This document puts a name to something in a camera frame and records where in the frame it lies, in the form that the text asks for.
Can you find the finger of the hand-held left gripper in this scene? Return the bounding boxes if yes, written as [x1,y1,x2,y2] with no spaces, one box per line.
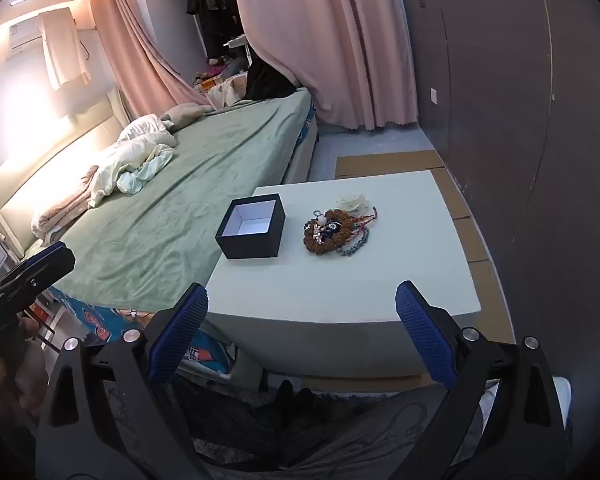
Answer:
[0,241,77,311]

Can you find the person's grey patterned pants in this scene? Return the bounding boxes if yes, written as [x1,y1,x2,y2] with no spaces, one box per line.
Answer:
[170,375,486,480]

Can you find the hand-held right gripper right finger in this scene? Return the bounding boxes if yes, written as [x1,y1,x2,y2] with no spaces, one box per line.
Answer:
[395,280,568,480]

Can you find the teal bead bracelet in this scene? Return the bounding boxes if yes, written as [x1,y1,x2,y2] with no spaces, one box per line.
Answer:
[337,225,373,257]

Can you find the pile of plush toys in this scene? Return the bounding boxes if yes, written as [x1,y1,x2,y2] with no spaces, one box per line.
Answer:
[195,55,251,93]

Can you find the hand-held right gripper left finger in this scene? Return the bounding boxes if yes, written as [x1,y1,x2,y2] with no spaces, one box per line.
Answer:
[35,282,211,480]

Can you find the white padded cloth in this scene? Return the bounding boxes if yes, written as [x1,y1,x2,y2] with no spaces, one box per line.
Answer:
[550,375,573,421]

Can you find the bed with green sheet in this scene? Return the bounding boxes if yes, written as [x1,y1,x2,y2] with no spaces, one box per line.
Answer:
[0,87,321,376]

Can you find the white low table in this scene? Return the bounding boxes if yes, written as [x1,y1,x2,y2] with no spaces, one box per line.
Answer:
[202,170,483,378]

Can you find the cream padded headboard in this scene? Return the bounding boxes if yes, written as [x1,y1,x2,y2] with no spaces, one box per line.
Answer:
[0,87,131,261]

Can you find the cream crumpled quilt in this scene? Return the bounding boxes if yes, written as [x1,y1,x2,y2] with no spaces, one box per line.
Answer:
[87,115,178,208]

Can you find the flat brown cardboard sheets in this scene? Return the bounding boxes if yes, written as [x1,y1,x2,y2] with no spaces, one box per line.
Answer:
[335,149,518,346]

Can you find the cream fabric flower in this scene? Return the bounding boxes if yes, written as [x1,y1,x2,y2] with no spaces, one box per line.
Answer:
[336,194,376,215]

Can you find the black garment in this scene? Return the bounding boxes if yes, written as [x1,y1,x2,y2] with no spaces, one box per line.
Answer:
[245,57,298,101]

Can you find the black square gift box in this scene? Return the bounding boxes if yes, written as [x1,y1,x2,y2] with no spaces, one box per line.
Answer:
[215,193,287,260]

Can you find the brown bead bracelet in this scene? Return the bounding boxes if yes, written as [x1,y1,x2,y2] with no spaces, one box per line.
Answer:
[302,210,353,257]

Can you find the folded pink blanket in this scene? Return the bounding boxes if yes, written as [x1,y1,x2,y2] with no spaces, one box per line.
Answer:
[32,165,101,241]

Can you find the wide pink curtain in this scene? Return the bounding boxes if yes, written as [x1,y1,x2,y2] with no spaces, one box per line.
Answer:
[227,0,421,131]

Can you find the gathered pink curtain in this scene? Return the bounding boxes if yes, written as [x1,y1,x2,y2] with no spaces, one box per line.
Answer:
[90,0,216,121]

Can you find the person's left hand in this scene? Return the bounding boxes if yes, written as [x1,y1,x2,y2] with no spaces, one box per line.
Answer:
[10,317,51,411]

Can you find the red string bracelet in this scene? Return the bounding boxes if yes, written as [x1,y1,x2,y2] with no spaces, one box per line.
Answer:
[350,207,381,233]

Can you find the white air conditioner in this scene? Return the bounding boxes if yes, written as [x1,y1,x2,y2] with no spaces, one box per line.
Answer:
[5,10,76,61]

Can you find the dark brown wardrobe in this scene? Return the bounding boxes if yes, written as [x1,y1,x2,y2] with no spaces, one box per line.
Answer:
[397,0,600,361]

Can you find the beige pillow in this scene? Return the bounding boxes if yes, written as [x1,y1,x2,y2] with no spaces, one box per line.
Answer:
[160,102,216,133]

